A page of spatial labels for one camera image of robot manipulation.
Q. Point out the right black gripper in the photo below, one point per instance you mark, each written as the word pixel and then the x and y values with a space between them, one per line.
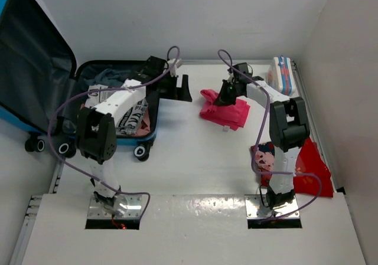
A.
pixel 222 100

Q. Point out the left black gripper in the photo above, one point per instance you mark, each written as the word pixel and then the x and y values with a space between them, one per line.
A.
pixel 181 93

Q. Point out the magenta towel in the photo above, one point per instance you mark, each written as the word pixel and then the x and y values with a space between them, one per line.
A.
pixel 233 116

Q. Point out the pink Snoopy sweatshirt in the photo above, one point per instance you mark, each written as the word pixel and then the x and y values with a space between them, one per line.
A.
pixel 135 122

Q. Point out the newspaper print fabric bag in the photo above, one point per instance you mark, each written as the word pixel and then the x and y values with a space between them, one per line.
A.
pixel 126 106

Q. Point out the grey-blue shirt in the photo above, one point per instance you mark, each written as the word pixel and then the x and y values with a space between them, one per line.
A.
pixel 111 77

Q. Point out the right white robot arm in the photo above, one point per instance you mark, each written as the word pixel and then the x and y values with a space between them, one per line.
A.
pixel 288 131

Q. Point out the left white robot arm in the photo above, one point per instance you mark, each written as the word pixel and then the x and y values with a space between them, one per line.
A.
pixel 96 139

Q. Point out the white blue toiletry box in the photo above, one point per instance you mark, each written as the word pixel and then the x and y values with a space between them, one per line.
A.
pixel 281 77

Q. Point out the red cartoon pig cushion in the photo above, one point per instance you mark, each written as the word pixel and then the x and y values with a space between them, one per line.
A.
pixel 308 162

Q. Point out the blue open suitcase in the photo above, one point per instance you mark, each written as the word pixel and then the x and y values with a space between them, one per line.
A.
pixel 42 87

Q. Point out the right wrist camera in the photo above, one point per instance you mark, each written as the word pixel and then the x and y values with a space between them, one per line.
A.
pixel 247 73

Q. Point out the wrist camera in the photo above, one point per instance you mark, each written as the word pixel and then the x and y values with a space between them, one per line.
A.
pixel 154 66
pixel 247 73

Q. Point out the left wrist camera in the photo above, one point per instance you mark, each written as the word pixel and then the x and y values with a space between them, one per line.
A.
pixel 154 66

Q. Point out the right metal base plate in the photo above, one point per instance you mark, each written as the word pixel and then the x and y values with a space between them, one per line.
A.
pixel 257 209

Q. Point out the metal base plate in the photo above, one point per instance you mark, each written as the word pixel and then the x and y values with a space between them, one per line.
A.
pixel 126 207
pixel 257 209

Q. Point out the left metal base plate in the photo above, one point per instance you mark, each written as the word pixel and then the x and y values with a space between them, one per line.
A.
pixel 126 207

